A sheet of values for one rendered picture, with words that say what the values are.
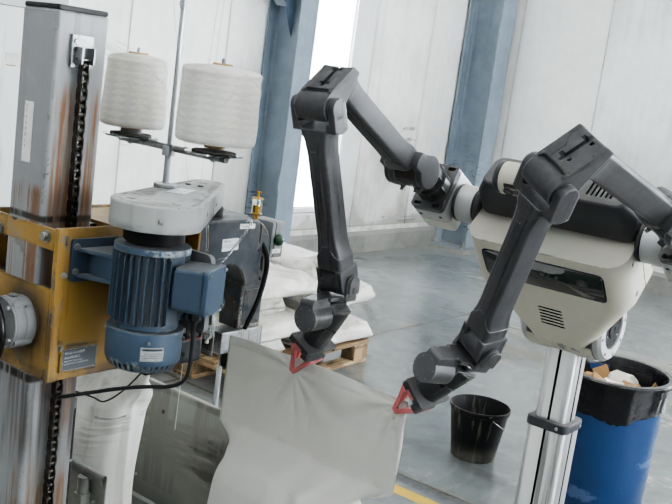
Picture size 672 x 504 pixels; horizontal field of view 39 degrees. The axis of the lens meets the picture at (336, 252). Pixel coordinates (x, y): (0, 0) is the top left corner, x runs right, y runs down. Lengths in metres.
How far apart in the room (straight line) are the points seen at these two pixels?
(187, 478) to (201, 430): 0.16
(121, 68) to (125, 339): 0.59
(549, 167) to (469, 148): 9.17
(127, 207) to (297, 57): 6.19
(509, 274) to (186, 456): 1.45
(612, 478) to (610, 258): 2.18
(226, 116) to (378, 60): 7.61
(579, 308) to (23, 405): 1.21
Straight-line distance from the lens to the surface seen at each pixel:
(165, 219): 1.77
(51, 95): 1.91
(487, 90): 10.65
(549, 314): 2.25
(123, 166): 7.24
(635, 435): 4.09
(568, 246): 2.09
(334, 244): 1.92
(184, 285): 1.81
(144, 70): 2.07
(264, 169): 8.19
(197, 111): 1.88
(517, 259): 1.63
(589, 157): 1.55
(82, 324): 1.98
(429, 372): 1.75
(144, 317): 1.84
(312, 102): 1.82
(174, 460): 2.89
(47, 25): 1.92
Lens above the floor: 1.69
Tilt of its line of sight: 10 degrees down
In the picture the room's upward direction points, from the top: 8 degrees clockwise
